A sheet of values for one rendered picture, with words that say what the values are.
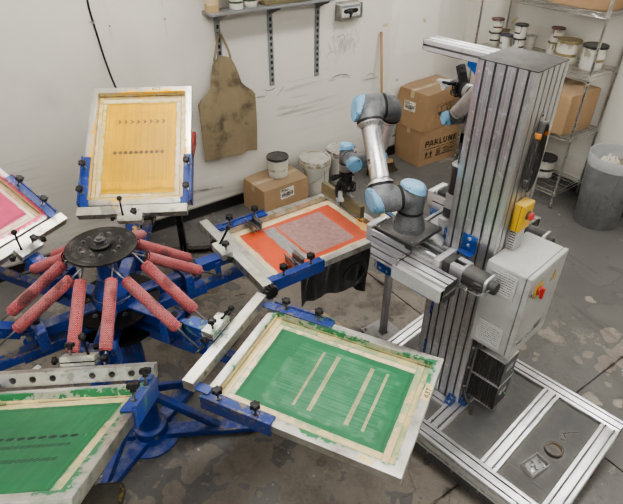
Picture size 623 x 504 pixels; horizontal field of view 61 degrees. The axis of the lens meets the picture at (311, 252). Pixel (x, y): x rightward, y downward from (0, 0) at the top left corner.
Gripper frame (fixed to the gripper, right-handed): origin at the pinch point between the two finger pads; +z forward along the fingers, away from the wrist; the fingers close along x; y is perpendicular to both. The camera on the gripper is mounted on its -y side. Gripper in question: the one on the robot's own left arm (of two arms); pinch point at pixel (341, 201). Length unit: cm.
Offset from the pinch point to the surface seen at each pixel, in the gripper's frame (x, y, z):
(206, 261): -85, 1, 6
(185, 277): -99, 7, 6
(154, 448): -133, 9, 109
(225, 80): 30, -195, -12
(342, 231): -5.2, 8.0, 14.1
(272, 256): -50, 6, 14
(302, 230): -23.1, -5.7, 14.0
